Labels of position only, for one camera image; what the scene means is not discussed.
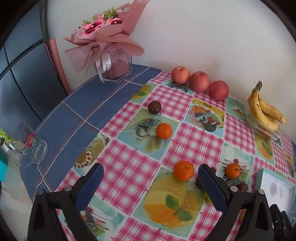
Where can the pink flower bouquet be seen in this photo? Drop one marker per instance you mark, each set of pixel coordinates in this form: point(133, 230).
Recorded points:
point(107, 35)

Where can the yellow banana bunch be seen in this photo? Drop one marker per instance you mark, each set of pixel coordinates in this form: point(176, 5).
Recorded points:
point(268, 116)

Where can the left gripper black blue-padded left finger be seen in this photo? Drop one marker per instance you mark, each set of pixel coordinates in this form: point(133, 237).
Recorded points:
point(44, 223)

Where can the right red apple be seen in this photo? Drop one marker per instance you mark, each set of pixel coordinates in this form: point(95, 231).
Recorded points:
point(218, 90)

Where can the glass mug with red logo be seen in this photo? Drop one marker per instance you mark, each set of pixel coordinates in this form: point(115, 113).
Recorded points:
point(30, 148)

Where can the red apple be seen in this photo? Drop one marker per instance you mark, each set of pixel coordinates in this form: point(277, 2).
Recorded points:
point(180, 75)
point(199, 81)
point(218, 90)

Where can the pink chair back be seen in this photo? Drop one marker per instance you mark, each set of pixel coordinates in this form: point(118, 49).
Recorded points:
point(52, 49)

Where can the left red apple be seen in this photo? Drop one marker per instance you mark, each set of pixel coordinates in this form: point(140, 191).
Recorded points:
point(180, 75)

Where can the white tray with teal rim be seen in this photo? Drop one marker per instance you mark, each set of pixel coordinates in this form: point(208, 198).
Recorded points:
point(277, 190)

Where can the orange tangerine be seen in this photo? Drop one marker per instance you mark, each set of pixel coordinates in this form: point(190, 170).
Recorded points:
point(232, 171)
point(164, 131)
point(183, 170)

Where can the middle red apple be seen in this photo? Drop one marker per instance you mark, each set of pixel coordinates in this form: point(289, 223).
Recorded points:
point(199, 81)

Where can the clear glass vase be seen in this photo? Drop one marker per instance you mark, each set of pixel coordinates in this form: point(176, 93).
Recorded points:
point(115, 73)

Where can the pink checkered fruit tablecloth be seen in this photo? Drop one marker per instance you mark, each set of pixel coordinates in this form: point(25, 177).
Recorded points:
point(139, 198)

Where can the clear plastic fruit container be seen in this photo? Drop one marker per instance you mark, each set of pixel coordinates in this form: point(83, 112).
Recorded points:
point(259, 128)

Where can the blue plaid tablecloth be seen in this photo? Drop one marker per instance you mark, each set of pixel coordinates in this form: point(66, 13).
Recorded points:
point(74, 123)

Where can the dark passion fruit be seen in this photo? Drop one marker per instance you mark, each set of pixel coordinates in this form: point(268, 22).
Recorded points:
point(198, 183)
point(243, 187)
point(154, 107)

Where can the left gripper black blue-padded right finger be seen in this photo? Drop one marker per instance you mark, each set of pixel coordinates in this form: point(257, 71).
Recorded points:
point(257, 222)

